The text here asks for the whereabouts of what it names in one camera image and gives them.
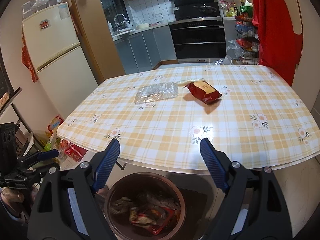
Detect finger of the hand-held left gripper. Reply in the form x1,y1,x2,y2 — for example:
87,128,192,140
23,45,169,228
18,149,60,167
26,162,61,180

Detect green white package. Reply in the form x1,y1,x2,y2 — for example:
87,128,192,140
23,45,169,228
44,134,63,155

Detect red hanging cloth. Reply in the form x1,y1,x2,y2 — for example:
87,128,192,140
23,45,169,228
247,0,304,87

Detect black wire storage rack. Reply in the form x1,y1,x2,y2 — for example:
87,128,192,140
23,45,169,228
234,15,261,66

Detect red plastic package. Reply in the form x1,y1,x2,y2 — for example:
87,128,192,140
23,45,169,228
64,144,88,162

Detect colourful printed carton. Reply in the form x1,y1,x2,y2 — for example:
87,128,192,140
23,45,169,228
47,114,65,133

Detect brown round trash bin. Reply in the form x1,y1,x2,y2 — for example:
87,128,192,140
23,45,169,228
104,172,187,240

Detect person's left hand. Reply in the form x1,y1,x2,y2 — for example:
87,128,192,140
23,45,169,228
1,186,35,206

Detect dark floor mat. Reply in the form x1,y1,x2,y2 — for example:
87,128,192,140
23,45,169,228
178,187,209,240

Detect person's left leg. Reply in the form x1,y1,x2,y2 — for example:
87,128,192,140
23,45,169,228
67,187,87,240

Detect dark red gold-label packet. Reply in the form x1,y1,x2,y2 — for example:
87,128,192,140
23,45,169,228
182,80,222,105

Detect person's leg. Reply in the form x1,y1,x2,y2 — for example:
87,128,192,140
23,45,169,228
67,187,87,240
234,204,251,234

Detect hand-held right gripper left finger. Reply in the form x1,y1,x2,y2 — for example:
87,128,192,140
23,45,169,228
27,138,121,240

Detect person's right leg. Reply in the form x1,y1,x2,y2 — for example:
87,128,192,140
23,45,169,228
234,204,251,234

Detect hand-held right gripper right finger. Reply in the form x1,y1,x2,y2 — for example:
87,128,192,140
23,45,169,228
199,137,293,240

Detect person's left forearm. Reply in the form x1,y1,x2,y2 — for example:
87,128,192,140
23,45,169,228
0,200,32,222

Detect red paper decoration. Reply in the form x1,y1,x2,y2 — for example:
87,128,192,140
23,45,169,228
21,36,39,83

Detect cluster of condiment bottles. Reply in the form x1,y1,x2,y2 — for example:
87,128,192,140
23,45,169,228
219,0,254,18

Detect wooden door frame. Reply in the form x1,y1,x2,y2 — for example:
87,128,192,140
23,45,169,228
67,0,119,85

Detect white fridge sticker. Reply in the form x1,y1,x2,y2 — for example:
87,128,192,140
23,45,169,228
59,5,71,20

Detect grey kitchen cabinets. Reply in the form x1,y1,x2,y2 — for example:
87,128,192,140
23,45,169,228
112,25,178,72

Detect clear thin plastic wrapper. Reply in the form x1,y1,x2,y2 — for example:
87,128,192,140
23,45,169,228
177,78,204,86

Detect chrome sink faucet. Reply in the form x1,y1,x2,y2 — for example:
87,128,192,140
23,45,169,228
114,13,131,31

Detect black built-in oven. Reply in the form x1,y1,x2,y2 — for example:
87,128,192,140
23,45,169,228
169,20,227,63

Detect black stove hood unit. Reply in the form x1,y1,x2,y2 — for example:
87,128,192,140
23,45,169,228
171,0,223,21

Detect clear plastic storage box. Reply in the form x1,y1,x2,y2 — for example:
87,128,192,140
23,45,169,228
22,0,38,14

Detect cream two-door fridge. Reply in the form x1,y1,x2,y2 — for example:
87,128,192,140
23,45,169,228
22,2,99,117

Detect grey metal box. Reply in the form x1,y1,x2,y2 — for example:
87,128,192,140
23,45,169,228
14,130,36,159

